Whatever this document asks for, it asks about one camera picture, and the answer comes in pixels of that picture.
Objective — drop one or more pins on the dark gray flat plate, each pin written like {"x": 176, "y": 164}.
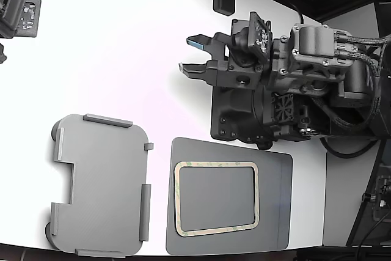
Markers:
{"x": 214, "y": 197}

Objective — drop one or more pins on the beige adhesive frame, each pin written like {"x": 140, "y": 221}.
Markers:
{"x": 176, "y": 197}

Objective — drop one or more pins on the small black clamp piece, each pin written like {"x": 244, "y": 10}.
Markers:
{"x": 2, "y": 54}

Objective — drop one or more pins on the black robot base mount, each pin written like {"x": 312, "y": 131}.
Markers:
{"x": 232, "y": 108}

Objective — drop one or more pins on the black upright panel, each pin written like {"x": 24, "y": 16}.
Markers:
{"x": 385, "y": 19}

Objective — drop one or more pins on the light gray fixture box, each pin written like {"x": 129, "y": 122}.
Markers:
{"x": 100, "y": 181}

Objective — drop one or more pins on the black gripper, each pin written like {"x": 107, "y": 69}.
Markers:
{"x": 253, "y": 76}

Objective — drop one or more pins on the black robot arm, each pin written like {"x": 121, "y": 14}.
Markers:
{"x": 311, "y": 44}

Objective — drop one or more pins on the black slanted support bar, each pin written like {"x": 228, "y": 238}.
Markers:
{"x": 365, "y": 193}

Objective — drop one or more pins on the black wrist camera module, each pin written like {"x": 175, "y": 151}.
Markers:
{"x": 253, "y": 39}

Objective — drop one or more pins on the black device with knob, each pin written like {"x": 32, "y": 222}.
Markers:
{"x": 380, "y": 197}

